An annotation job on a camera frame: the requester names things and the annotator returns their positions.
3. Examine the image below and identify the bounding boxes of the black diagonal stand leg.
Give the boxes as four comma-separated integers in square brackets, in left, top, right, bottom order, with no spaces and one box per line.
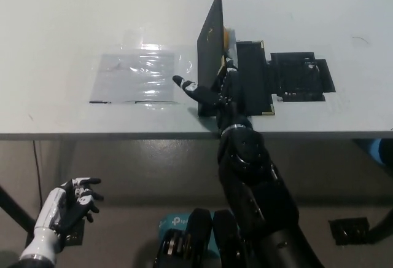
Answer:
[0,184,36,235]
[369,205,393,235]

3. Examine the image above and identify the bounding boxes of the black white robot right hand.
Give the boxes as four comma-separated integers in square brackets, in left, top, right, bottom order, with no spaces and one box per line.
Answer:
[171,51,253,135]

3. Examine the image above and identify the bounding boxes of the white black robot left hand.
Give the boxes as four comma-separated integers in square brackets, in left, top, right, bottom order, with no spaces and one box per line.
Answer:
[33,176,104,238]

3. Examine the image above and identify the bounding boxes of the black tape patch on table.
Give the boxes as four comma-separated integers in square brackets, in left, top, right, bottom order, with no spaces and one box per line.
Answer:
[266,51,337,103]

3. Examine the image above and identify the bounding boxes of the black robot legs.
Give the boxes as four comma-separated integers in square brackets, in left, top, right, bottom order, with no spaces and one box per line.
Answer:
[152,207,248,268]

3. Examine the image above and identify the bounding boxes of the blue object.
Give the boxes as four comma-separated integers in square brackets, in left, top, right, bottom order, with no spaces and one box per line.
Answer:
[360,138,393,168]

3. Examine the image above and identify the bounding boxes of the thin black cable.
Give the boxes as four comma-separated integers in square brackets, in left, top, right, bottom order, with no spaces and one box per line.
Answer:
[31,140,43,203]

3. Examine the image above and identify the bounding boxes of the orange flower ornament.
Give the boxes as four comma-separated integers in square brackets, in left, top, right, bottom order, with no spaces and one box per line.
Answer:
[223,26,232,50]

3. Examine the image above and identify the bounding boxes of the clear plastic sheet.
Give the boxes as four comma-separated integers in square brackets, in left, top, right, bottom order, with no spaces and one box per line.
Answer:
[88,29,197,106]

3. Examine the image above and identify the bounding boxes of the teal tp-link box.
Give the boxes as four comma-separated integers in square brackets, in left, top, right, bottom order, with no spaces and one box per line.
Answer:
[158,211,198,242]

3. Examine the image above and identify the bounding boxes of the black USC diary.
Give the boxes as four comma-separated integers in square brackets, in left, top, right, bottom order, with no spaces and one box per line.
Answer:
[195,0,276,119]

